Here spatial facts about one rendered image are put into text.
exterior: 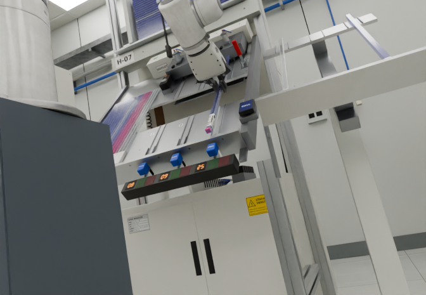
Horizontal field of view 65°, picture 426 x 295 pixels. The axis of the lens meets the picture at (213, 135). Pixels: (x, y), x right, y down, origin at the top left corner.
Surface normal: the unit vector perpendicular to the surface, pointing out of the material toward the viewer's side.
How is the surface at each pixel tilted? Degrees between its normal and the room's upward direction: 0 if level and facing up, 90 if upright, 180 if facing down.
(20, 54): 90
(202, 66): 145
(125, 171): 135
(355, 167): 90
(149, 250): 90
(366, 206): 90
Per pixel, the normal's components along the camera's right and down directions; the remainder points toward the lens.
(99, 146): 0.92, -0.25
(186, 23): 0.17, 0.60
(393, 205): -0.39, -0.12
